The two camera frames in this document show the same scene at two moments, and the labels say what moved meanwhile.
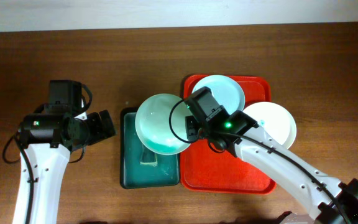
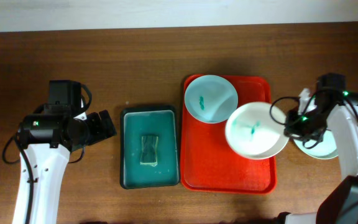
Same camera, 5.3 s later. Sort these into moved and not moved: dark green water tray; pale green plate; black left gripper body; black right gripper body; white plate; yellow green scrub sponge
Moved: pale green plate; white plate; black right gripper body
Not moved: dark green water tray; yellow green scrub sponge; black left gripper body
